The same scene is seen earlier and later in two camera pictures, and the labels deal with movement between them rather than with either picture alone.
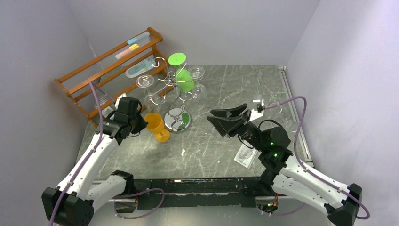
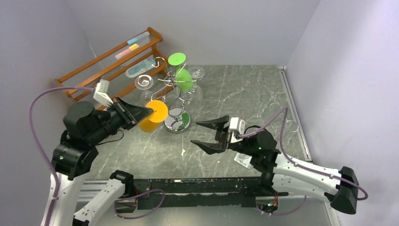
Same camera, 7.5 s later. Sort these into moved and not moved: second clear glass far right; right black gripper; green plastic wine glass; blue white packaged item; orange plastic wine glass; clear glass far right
Moved: orange plastic wine glass; right black gripper
Not moved: green plastic wine glass; clear glass far right; blue white packaged item; second clear glass far right
